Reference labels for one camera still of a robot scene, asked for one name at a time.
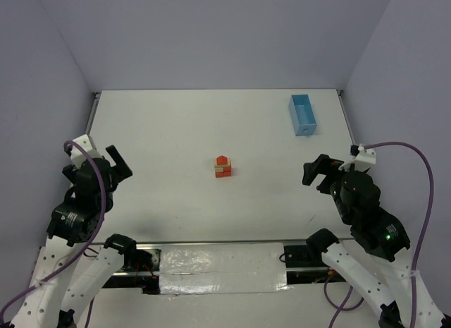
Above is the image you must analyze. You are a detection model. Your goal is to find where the light blue plastic box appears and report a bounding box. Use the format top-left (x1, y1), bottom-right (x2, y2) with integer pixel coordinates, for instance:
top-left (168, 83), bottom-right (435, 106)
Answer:
top-left (288, 95), bottom-right (317, 136)

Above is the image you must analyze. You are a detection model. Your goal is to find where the long natural wood block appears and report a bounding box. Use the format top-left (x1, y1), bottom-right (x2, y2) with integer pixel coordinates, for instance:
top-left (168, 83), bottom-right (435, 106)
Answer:
top-left (214, 156), bottom-right (232, 169)

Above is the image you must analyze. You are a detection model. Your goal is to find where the plain red wood block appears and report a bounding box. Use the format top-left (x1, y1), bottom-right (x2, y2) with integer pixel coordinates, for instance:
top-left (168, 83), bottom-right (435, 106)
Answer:
top-left (215, 155), bottom-right (230, 166)

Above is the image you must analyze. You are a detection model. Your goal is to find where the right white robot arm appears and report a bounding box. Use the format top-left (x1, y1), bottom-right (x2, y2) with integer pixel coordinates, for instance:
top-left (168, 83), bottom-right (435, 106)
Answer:
top-left (302, 154), bottom-right (450, 327)

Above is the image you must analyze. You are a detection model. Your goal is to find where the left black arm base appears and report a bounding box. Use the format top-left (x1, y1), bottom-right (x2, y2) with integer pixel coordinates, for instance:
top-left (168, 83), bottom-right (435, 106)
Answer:
top-left (103, 234), bottom-right (161, 295)

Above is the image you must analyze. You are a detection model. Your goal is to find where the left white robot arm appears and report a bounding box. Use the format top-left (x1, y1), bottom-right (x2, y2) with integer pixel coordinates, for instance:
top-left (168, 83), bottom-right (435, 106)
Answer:
top-left (1, 140), bottom-right (160, 327)

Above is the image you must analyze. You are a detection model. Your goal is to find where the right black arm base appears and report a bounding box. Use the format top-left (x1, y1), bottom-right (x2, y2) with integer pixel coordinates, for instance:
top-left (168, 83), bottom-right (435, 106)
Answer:
top-left (279, 229), bottom-right (345, 285)

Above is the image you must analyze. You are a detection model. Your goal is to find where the silver tape strip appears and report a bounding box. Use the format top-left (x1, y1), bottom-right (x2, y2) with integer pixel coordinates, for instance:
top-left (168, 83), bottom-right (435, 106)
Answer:
top-left (159, 243), bottom-right (289, 295)

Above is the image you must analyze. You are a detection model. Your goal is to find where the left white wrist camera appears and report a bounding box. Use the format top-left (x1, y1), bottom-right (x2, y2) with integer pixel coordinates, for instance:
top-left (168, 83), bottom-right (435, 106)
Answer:
top-left (64, 134), bottom-right (101, 169)

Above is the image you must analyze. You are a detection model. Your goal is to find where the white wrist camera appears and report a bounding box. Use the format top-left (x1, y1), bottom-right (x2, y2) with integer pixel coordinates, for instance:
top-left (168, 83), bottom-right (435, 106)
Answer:
top-left (64, 134), bottom-right (101, 169)
top-left (339, 145), bottom-right (376, 172)

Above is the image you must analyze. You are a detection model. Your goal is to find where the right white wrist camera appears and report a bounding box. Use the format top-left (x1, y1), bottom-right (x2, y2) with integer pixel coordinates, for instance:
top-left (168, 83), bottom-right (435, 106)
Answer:
top-left (339, 145), bottom-right (376, 172)

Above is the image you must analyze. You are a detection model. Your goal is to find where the aluminium table edge rail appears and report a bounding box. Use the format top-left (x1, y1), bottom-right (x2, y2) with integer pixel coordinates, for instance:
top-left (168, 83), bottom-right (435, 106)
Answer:
top-left (336, 90), bottom-right (356, 145)

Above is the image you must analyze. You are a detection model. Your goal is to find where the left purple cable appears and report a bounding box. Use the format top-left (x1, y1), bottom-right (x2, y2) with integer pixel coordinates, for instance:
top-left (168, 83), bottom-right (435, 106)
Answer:
top-left (0, 140), bottom-right (107, 328)

